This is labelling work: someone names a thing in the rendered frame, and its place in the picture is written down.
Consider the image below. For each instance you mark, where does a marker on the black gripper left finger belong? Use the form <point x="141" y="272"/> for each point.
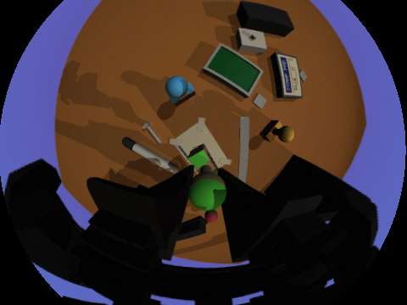
<point x="159" y="207"/>

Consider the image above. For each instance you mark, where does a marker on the hand stamp with round brass knob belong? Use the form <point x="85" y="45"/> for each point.
<point x="275" y="128"/>

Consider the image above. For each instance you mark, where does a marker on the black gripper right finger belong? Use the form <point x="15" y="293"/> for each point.
<point x="250" y="216"/>

